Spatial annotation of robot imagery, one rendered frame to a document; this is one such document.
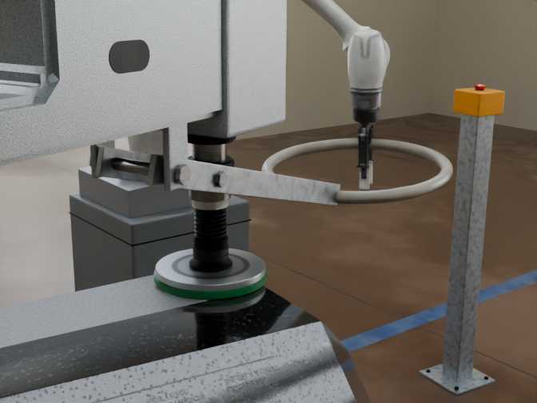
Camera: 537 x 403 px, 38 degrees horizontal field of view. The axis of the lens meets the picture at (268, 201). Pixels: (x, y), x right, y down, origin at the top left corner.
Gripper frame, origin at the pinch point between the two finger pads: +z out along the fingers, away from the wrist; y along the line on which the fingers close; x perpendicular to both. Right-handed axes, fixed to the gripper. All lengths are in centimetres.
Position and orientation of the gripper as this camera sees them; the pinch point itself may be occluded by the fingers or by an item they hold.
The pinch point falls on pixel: (365, 175)
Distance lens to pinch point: 230.3
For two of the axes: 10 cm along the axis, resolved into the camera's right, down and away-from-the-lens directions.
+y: -2.7, 3.3, -9.0
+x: 9.6, 0.6, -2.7
